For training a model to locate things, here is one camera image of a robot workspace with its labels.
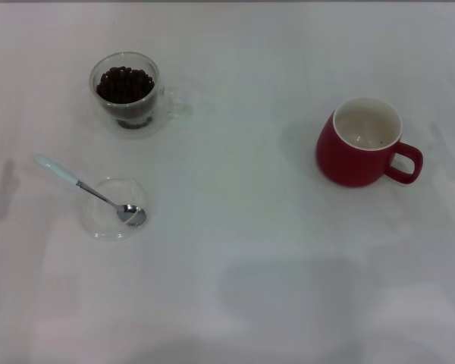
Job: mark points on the clear glass saucer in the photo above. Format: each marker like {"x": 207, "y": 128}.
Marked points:
{"x": 98, "y": 224}

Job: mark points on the coffee beans heap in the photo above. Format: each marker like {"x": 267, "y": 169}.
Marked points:
{"x": 125, "y": 85}

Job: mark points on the double-wall glass cup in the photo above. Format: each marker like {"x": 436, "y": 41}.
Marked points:
{"x": 130, "y": 130}

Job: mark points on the red ceramic mug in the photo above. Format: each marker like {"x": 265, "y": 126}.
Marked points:
{"x": 333, "y": 163}

